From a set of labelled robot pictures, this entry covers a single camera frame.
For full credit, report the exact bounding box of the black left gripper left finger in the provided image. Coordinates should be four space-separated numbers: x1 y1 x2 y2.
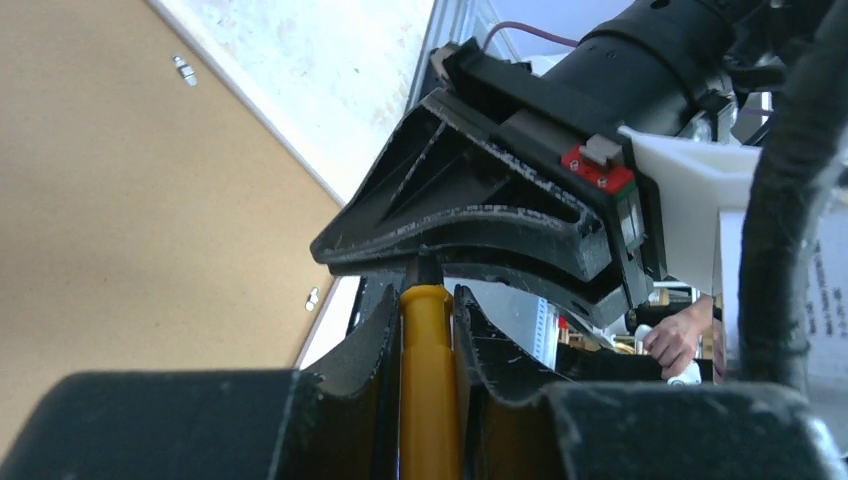
291 284 400 479

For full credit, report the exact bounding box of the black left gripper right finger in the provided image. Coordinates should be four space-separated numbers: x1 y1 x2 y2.
453 285 567 479

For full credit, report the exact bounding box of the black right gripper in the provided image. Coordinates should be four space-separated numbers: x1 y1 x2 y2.
311 1 736 328

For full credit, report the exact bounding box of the white wooden photo frame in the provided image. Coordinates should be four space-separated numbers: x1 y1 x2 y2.
0 0 362 458

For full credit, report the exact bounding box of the distant person's hand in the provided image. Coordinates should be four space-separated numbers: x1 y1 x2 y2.
642 294 714 380

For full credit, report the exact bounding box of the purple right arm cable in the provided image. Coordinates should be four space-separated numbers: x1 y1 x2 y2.
482 21 581 51

